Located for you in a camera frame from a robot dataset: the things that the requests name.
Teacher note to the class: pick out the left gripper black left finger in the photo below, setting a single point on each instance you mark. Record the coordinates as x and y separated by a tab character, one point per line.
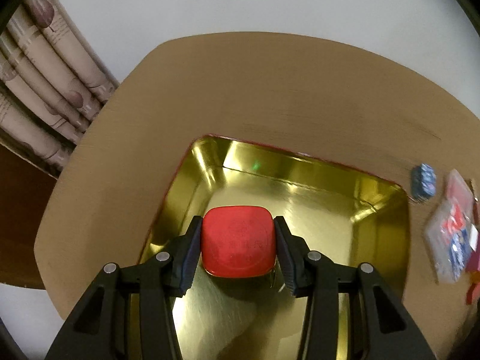
97	327

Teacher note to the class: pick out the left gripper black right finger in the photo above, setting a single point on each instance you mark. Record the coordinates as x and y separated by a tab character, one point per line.
378	325

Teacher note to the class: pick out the blue red card box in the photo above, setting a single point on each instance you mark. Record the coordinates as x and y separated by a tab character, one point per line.
448	236

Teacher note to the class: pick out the red square box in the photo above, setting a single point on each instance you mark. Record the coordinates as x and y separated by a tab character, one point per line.
238	242

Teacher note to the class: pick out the pink sticky note block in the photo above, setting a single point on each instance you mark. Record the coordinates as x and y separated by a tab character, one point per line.
473	270

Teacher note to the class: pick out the red gold-lined tin box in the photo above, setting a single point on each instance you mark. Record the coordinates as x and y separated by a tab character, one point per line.
349	216

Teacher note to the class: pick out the clear case with pink card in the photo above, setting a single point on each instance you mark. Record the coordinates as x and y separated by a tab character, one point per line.
459	194

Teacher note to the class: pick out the brown wooden furniture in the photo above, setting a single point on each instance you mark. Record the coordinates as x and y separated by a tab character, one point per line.
25	192

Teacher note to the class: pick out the tan table cloth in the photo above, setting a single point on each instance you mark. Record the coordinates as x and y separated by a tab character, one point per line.
314	97

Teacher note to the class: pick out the patterned beige curtain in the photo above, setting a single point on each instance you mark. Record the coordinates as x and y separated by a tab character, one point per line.
52	85

